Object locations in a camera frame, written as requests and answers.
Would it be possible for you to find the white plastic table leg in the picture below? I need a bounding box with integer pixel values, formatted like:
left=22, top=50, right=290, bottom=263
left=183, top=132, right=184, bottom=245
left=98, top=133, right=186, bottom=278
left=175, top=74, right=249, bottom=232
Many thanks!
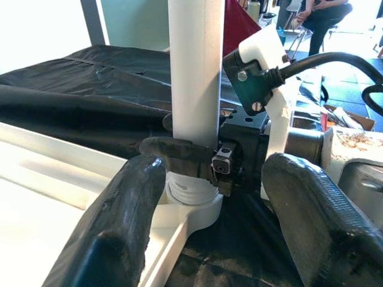
left=162, top=0, right=226, bottom=207

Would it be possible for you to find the red cloth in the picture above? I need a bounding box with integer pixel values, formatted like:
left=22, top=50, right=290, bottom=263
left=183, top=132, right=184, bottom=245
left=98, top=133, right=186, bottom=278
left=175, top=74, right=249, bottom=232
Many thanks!
left=222, top=0, right=263, bottom=58

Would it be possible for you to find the white plastic table top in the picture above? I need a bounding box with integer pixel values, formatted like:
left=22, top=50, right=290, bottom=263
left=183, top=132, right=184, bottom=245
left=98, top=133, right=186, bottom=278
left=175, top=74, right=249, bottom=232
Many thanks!
left=0, top=121, right=224, bottom=287

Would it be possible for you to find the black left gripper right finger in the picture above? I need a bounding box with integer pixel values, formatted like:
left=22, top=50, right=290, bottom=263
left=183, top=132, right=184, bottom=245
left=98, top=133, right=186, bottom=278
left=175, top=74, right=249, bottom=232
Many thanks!
left=260, top=152, right=383, bottom=287

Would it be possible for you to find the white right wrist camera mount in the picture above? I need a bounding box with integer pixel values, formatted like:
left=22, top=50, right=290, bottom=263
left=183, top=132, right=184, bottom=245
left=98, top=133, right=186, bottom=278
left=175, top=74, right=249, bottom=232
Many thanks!
left=222, top=23, right=300, bottom=200

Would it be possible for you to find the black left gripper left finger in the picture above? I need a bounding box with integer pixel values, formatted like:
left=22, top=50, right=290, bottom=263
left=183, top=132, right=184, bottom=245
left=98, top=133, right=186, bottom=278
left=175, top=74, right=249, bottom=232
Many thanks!
left=41, top=154, right=168, bottom=287

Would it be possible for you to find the grey metal chair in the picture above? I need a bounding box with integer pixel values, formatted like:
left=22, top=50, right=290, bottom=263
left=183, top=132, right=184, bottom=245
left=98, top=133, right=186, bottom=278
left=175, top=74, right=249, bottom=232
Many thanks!
left=277, top=0, right=354, bottom=60

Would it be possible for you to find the seated person dark shirt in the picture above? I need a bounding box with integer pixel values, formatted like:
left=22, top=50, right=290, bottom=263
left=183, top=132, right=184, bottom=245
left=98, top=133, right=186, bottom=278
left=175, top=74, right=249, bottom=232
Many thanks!
left=292, top=0, right=354, bottom=57

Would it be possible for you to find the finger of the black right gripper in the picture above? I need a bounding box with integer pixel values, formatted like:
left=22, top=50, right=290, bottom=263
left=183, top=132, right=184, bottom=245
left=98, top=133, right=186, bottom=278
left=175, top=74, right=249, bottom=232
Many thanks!
left=139, top=136, right=232, bottom=197
left=162, top=111, right=175, bottom=133

